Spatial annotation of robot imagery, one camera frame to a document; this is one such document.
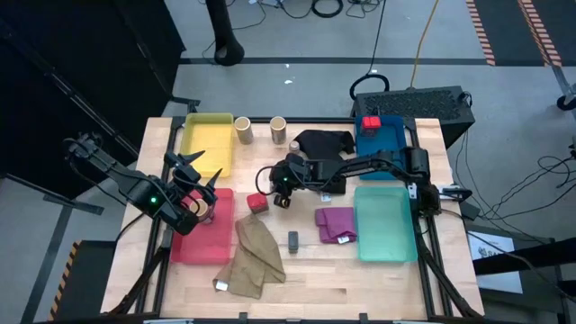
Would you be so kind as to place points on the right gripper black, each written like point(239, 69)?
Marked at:
point(292, 173)

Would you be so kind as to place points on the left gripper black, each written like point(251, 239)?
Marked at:
point(186, 175)

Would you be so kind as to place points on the red paprika tin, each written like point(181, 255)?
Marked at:
point(371, 122)
point(257, 201)

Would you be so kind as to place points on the cardboard spice tube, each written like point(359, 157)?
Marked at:
point(200, 208)
point(243, 130)
point(278, 130)

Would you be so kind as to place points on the black spice tin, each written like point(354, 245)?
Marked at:
point(293, 241)

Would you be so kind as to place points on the tan cloth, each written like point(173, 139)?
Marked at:
point(254, 256)

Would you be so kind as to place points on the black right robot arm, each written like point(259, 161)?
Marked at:
point(360, 164)

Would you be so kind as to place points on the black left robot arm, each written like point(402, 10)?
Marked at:
point(130, 186)

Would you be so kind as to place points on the yellow plastic bin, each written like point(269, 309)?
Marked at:
point(211, 135)

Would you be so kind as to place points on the magenta cloth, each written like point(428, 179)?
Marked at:
point(335, 222)

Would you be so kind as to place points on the black cloth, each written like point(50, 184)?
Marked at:
point(324, 141)

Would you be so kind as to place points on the red plastic bin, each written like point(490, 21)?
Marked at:
point(216, 243)

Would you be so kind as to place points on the teal plastic bin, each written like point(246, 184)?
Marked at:
point(384, 225)

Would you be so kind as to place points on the blue plastic bin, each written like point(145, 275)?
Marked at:
point(387, 139)

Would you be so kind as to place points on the black stand pole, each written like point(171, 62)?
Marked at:
point(222, 27)

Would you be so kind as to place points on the black computer case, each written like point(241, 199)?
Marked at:
point(414, 103)

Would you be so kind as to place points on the black curtain partition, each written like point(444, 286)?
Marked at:
point(67, 67)

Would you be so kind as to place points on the black power adapter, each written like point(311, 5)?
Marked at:
point(470, 210)

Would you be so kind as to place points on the white printed sign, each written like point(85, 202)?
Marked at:
point(495, 270)

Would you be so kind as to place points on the black beam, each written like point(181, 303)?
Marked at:
point(531, 256)

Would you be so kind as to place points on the black caster wheel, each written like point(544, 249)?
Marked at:
point(566, 102)

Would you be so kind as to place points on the black aluminium table frame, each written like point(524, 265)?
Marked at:
point(315, 120)

